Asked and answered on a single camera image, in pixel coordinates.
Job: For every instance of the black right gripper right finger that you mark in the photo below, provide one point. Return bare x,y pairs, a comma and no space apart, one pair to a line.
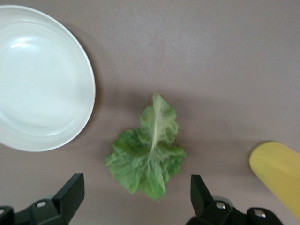
201,201

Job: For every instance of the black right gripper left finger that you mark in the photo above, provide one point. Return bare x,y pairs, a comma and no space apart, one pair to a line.
68,199

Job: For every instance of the green lettuce leaf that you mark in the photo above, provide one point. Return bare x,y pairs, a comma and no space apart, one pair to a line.
145,164

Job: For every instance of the yellow mustard squeeze bottle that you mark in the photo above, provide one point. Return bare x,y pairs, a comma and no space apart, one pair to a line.
279,171

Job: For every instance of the beige round plate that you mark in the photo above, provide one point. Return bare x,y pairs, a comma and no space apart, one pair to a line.
39,82

